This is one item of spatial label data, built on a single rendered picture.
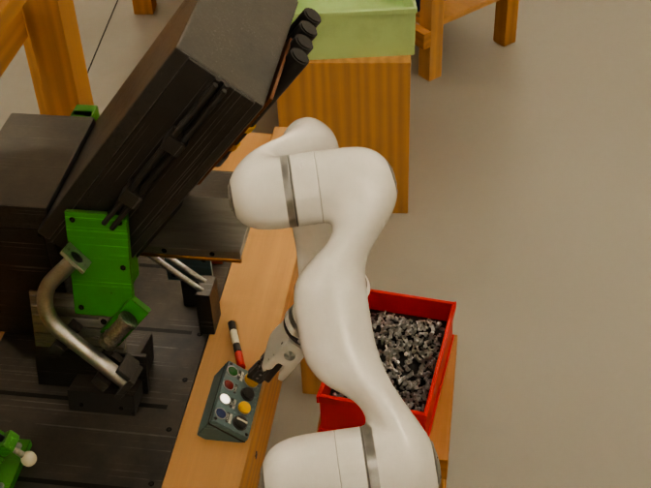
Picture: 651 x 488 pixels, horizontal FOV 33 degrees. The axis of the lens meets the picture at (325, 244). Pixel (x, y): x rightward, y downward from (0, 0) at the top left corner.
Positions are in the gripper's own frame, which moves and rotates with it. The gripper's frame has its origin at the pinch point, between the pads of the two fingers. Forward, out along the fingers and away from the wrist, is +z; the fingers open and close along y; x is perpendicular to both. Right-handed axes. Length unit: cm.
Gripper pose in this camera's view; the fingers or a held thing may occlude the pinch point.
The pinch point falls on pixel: (259, 372)
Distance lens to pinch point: 211.3
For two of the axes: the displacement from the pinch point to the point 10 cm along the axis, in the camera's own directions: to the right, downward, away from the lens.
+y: 1.4, -6.5, 7.5
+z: -5.4, 5.8, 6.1
